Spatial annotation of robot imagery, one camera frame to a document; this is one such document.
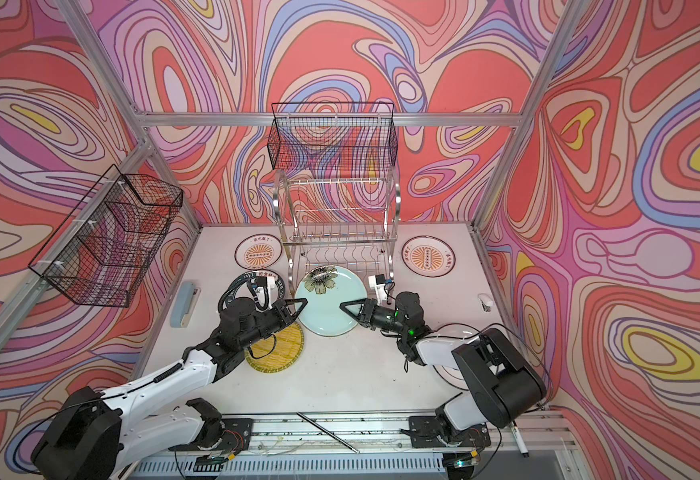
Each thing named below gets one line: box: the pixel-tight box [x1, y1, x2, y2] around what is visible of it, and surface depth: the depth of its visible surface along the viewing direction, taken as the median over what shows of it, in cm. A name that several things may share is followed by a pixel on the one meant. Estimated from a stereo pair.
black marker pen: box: [510, 420, 529, 458], surface depth 73 cm
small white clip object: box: [478, 293, 494, 313], surface depth 98 cm
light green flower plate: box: [295, 265, 368, 337], surface depth 81 cm
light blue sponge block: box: [170, 281, 202, 328], surface depth 95 cm
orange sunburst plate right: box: [401, 235, 456, 278], surface depth 112 cm
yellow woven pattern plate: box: [244, 322, 304, 374], surface depth 86 cm
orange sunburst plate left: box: [234, 233, 283, 270], surface depth 113 cm
